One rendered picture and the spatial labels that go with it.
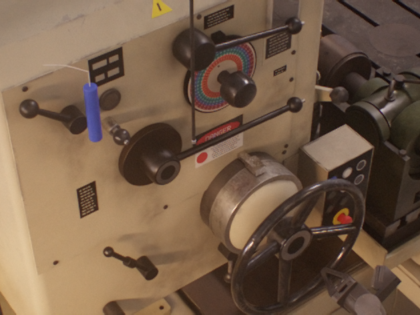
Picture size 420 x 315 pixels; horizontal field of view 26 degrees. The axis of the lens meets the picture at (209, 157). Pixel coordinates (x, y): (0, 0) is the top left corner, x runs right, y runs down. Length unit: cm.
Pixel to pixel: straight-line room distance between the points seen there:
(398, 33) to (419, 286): 90
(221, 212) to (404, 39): 133
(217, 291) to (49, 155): 120
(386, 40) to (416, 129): 82
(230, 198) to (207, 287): 84
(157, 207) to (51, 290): 29
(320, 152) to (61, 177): 70
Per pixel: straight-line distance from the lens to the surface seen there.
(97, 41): 169
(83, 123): 170
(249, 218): 206
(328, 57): 259
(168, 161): 184
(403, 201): 252
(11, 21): 171
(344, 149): 224
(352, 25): 324
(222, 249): 227
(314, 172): 223
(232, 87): 182
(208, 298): 282
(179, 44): 175
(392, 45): 317
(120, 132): 174
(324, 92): 221
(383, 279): 215
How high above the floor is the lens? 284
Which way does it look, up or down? 43 degrees down
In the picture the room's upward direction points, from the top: straight up
